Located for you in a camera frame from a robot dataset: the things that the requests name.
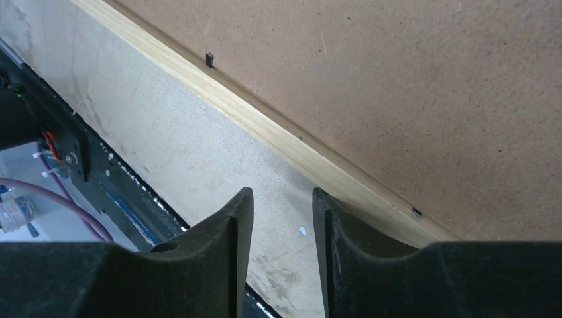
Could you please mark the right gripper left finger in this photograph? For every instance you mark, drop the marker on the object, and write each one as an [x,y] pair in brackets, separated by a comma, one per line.
[199,273]

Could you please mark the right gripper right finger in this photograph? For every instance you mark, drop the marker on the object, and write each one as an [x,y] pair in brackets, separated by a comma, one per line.
[366,273]

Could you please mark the wooden picture frame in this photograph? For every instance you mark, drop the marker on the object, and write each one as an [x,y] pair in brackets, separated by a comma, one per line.
[366,197]

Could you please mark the brown backing board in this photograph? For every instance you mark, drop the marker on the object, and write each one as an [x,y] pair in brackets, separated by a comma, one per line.
[453,105]

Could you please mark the clear plastic bottle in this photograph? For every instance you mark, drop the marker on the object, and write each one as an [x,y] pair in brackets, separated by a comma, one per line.
[16,213]

